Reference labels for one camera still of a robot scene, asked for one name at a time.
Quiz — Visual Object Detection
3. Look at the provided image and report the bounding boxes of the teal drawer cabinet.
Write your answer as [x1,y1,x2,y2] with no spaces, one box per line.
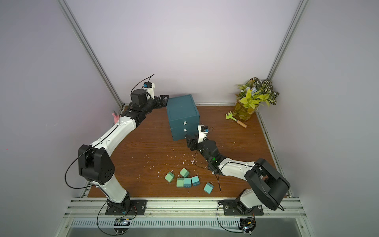
[166,94,200,141]

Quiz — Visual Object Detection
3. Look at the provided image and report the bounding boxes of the right electronics board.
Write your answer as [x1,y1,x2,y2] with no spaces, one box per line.
[238,217,257,235]

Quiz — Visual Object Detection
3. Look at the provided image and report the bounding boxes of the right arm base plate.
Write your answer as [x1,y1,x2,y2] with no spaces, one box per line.
[218,199,264,216]

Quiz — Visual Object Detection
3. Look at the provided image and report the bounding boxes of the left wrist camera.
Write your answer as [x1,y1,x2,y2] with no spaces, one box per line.
[144,82,155,100]

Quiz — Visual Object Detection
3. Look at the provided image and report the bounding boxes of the green plug upper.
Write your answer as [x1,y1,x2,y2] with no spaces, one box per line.
[180,168,190,178]

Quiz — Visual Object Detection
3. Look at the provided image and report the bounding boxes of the left electronics board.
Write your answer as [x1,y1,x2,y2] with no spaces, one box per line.
[113,218,131,235]

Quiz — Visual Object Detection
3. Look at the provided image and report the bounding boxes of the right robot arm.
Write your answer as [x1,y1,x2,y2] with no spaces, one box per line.
[185,134,290,215]

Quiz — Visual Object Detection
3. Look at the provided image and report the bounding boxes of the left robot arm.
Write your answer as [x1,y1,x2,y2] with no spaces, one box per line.
[78,88,169,212]

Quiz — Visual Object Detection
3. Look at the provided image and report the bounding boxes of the teal plug far right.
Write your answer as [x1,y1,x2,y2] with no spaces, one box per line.
[203,182,214,194]

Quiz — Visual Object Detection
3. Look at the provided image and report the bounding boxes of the electronics board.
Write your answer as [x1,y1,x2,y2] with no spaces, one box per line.
[113,218,131,235]
[238,217,257,235]

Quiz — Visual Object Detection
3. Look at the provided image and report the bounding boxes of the teal plug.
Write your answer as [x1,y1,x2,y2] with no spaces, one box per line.
[191,176,200,186]
[203,182,214,194]
[184,178,192,188]

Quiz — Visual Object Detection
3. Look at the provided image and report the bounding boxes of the teal plug bottom right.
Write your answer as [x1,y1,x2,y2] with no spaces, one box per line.
[191,176,200,186]

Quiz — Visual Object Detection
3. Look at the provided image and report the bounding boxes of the green plug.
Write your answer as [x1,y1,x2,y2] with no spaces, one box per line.
[180,168,190,178]
[165,172,175,183]
[176,178,184,188]

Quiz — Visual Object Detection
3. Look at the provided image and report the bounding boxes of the aluminium front rail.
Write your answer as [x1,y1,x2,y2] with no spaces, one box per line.
[64,197,307,218]

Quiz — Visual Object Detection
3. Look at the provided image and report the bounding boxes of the green plug bottom left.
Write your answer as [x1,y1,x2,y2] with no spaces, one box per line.
[176,178,184,188]

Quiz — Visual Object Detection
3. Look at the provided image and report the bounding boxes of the artificial plant in vase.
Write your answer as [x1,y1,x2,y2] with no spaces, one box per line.
[232,77,280,121]

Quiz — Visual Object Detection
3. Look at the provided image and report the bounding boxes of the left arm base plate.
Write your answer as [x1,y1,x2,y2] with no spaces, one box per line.
[105,199,148,216]

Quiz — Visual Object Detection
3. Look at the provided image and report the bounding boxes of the teal plug bottom middle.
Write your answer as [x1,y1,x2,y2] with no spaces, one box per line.
[184,178,192,188]

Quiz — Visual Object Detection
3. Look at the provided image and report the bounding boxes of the green toy rake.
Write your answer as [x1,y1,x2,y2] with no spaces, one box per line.
[226,111,247,128]

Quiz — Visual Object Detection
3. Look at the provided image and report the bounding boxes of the pink spray bottle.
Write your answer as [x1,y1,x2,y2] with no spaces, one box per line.
[112,111,119,124]

